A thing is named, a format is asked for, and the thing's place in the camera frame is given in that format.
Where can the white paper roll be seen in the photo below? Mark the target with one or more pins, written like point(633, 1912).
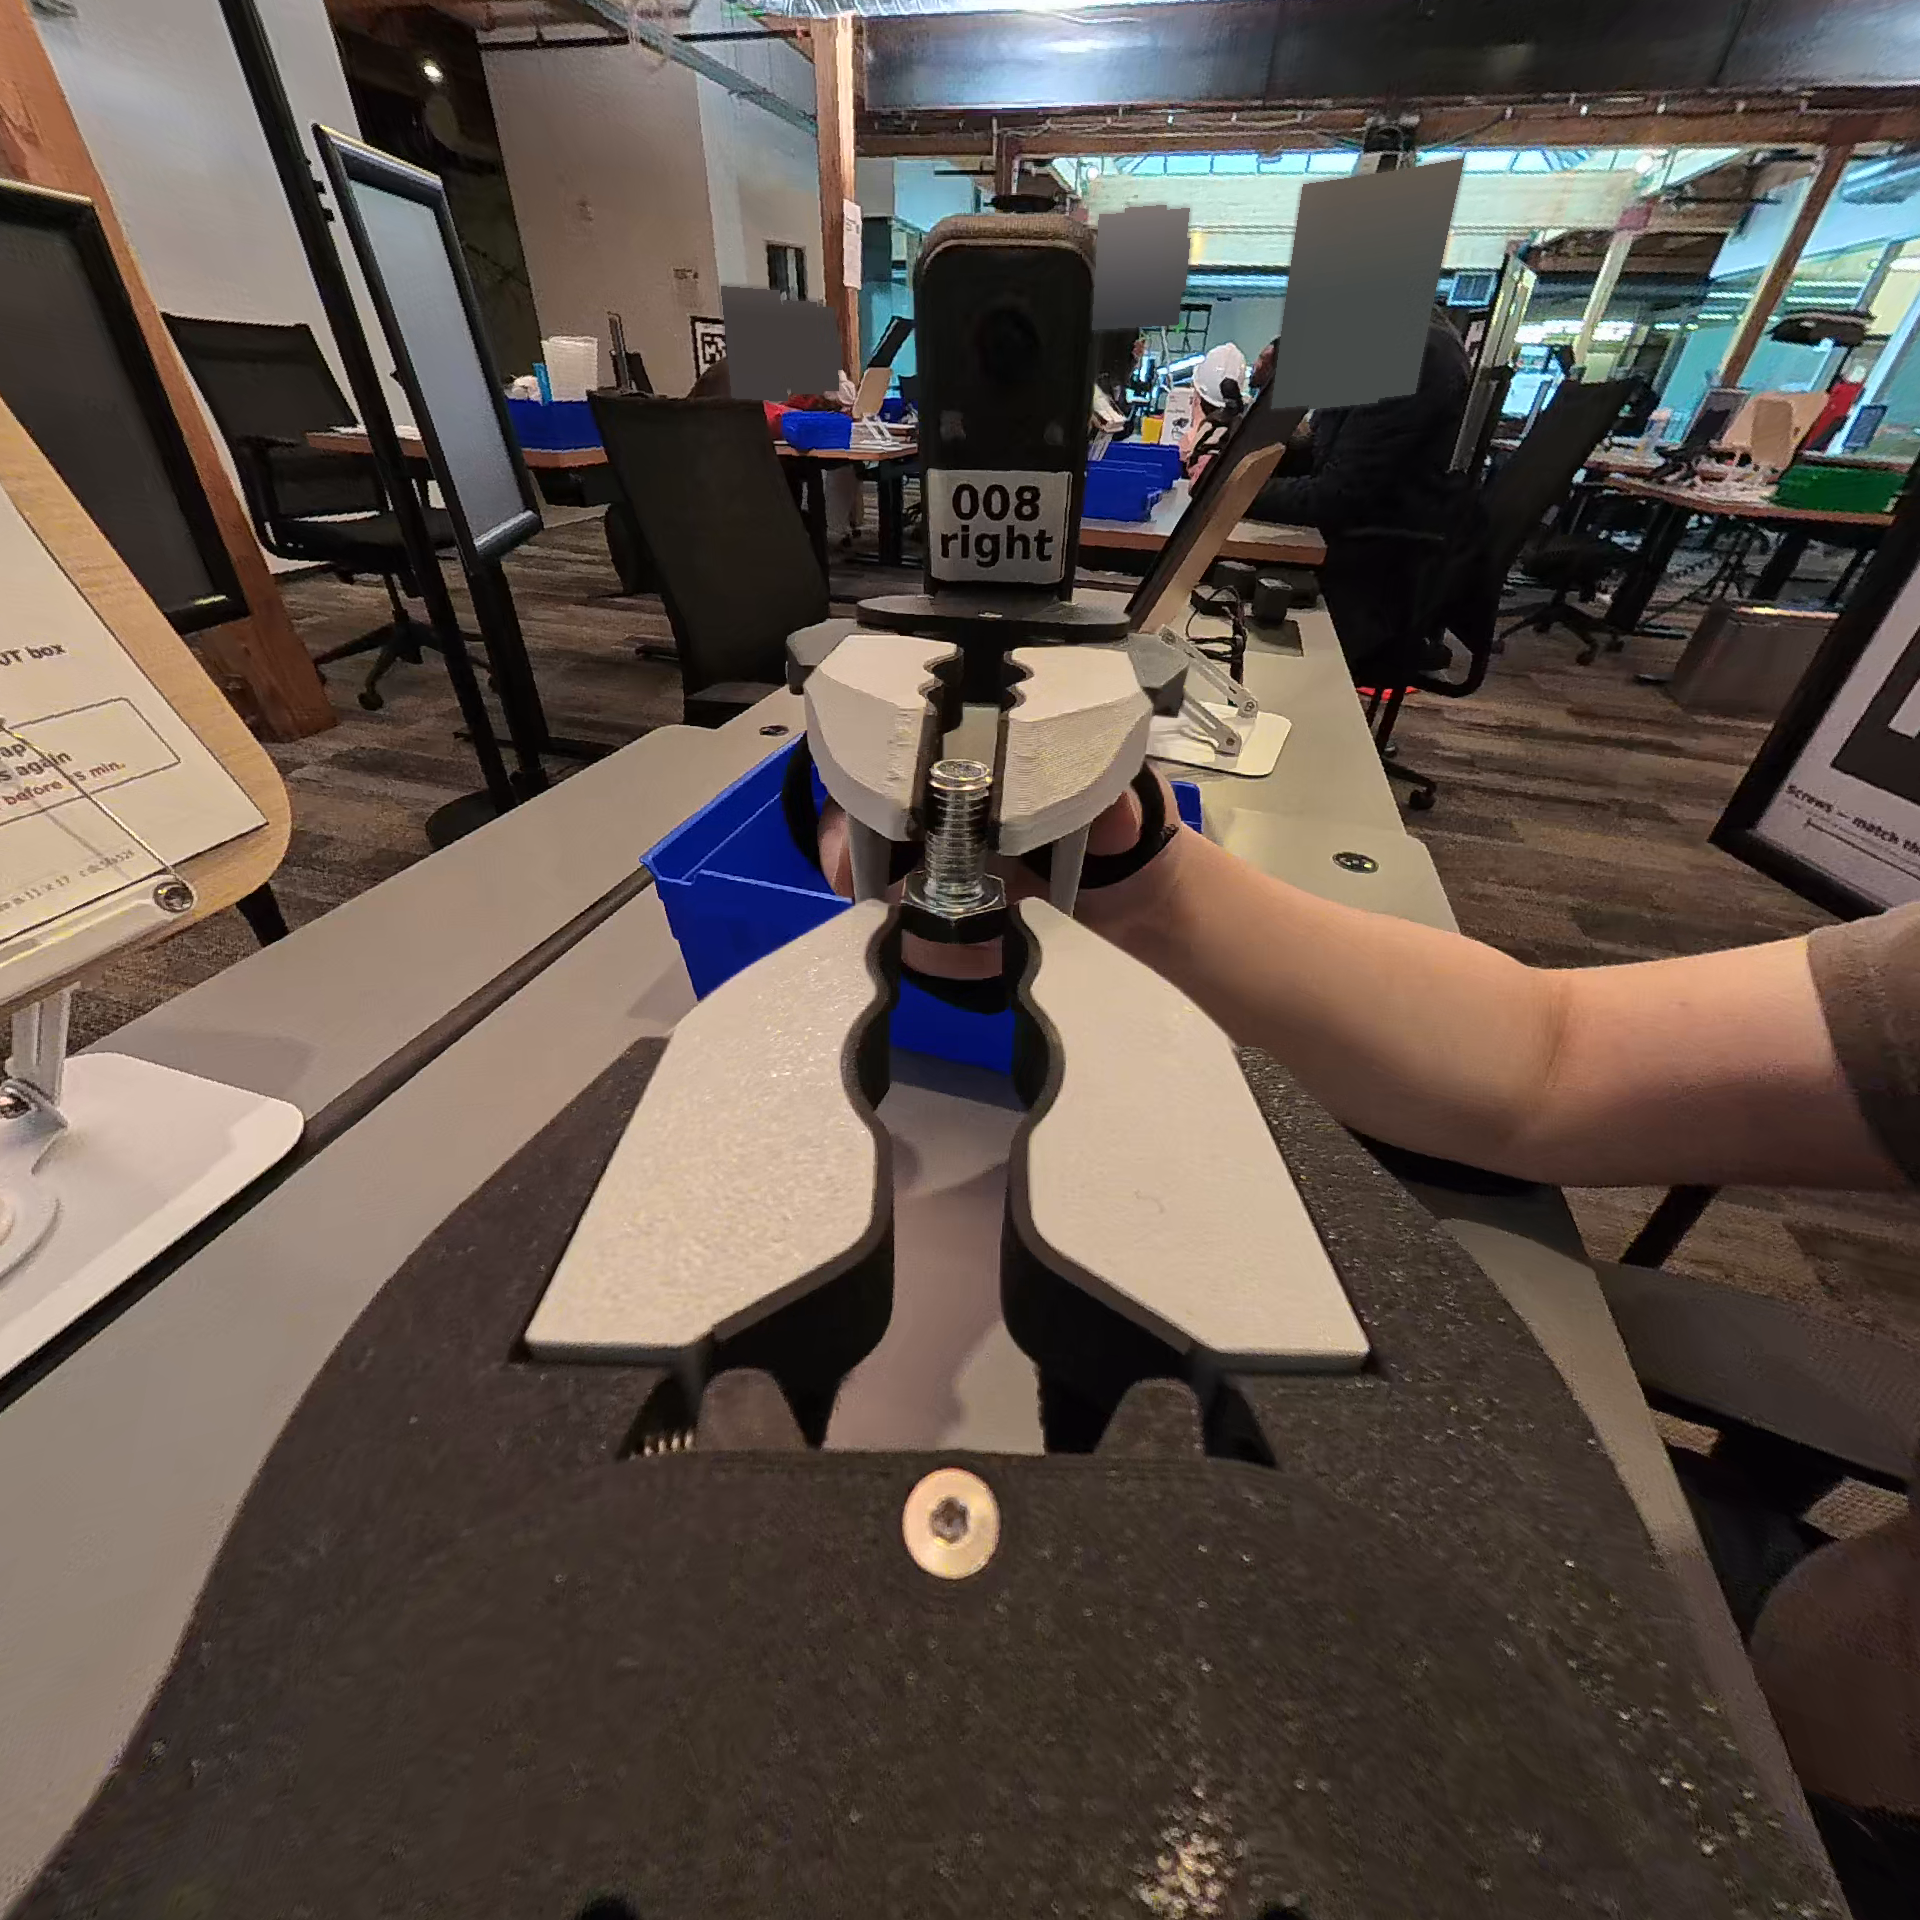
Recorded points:
point(571, 369)

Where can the grey metal box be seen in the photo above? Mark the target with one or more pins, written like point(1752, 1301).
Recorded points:
point(1754, 660)

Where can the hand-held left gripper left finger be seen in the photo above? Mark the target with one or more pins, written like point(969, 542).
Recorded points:
point(721, 1185)

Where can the black power adapter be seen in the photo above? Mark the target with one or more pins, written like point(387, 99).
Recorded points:
point(1273, 596)

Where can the black rolling sign stand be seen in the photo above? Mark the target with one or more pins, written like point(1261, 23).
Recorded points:
point(1665, 1226)

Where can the person's right hand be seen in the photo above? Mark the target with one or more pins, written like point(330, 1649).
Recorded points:
point(1154, 901)

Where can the green plastic bin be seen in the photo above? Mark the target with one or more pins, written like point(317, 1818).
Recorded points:
point(1838, 489)

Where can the black floor sign stand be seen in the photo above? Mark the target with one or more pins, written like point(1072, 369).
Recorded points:
point(434, 360)

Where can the silver hex nut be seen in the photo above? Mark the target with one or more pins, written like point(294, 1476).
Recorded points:
point(960, 897)

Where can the white hard hat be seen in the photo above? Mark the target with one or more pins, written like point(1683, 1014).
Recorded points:
point(1221, 373)

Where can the small white phone stand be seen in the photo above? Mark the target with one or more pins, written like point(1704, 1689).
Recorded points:
point(1200, 525)

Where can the silver hex bolt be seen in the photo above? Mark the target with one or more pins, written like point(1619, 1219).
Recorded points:
point(957, 841)

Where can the person's right forearm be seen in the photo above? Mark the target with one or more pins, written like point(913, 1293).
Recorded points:
point(1501, 1034)

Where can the black mesh office chair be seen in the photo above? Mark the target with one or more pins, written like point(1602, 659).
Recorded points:
point(1770, 1365)

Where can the white metal stand base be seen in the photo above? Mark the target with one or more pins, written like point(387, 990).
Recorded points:
point(164, 1154)

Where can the blue plastic bin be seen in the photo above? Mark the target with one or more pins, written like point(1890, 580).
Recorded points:
point(1133, 483)
point(819, 430)
point(553, 425)
point(735, 901)

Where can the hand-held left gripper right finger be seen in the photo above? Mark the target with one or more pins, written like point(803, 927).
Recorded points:
point(1185, 1185)

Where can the black framed marker sign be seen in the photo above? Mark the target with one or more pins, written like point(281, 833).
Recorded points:
point(1845, 751)

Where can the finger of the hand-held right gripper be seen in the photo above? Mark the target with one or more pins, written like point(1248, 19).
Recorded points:
point(870, 721)
point(1072, 734)

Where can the wooden office desk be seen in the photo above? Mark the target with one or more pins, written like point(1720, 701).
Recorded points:
point(1741, 503)

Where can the light wooden backing board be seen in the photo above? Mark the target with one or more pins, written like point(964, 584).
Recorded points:
point(104, 541)

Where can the black framed board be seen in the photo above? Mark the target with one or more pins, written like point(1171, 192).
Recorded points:
point(90, 404)

